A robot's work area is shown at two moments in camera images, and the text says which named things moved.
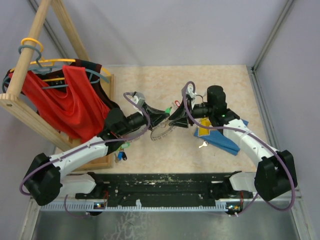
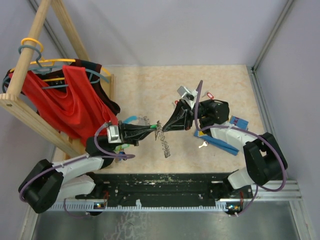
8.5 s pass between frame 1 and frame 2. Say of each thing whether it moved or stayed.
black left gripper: moved
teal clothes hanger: stayed
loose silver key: stayed
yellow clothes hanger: stayed
